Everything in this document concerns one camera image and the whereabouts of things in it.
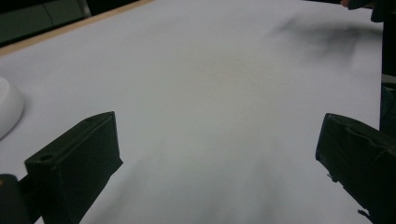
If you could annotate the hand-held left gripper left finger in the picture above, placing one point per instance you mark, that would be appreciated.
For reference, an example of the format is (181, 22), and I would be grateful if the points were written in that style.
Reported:
(74, 165)

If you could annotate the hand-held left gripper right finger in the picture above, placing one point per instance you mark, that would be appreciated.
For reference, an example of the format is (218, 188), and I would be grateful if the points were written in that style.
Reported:
(361, 155)

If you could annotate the white bowl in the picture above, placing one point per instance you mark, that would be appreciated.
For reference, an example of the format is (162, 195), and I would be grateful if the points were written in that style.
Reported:
(7, 107)

